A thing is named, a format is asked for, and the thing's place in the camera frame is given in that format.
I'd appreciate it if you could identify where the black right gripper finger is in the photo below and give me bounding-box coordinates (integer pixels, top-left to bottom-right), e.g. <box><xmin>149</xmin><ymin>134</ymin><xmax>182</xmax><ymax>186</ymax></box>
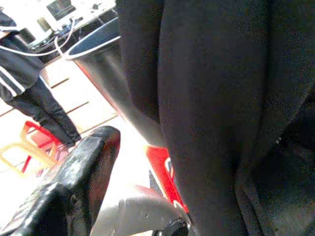
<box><xmin>0</xmin><ymin>125</ymin><xmax>121</xmax><ymax>236</ymax></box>

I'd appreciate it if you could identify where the black garment with white logo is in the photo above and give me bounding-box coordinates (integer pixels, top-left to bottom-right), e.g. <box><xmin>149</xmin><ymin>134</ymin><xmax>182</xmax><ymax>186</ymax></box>
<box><xmin>117</xmin><ymin>0</ymin><xmax>315</xmax><ymax>236</ymax></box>

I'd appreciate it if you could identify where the red plastic stool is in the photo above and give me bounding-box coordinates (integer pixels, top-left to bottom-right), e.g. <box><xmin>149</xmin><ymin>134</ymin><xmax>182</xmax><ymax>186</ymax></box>
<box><xmin>0</xmin><ymin>120</ymin><xmax>65</xmax><ymax>179</ymax></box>

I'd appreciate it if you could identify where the red plastic box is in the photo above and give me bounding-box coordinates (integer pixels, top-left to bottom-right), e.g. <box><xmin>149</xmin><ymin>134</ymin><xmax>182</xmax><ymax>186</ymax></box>
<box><xmin>145</xmin><ymin>144</ymin><xmax>190</xmax><ymax>214</ymax></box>

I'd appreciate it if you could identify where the black round laundry bin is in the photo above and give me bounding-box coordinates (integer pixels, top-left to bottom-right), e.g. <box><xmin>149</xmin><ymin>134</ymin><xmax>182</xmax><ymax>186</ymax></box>
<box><xmin>65</xmin><ymin>16</ymin><xmax>170</xmax><ymax>148</ymax></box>

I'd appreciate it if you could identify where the person in black tracksuit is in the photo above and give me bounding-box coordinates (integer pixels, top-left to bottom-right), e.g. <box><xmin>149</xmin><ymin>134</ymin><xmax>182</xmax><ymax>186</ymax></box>
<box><xmin>0</xmin><ymin>4</ymin><xmax>82</xmax><ymax>148</ymax></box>

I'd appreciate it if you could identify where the white equipment table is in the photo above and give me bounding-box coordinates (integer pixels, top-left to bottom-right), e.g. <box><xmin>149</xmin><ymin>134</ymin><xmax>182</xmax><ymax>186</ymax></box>
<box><xmin>14</xmin><ymin>0</ymin><xmax>119</xmax><ymax>49</ymax></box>

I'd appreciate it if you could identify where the white cable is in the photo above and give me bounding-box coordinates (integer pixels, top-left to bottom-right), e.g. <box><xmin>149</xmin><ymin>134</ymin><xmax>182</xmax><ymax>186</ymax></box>
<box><xmin>0</xmin><ymin>18</ymin><xmax>77</xmax><ymax>60</ymax></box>

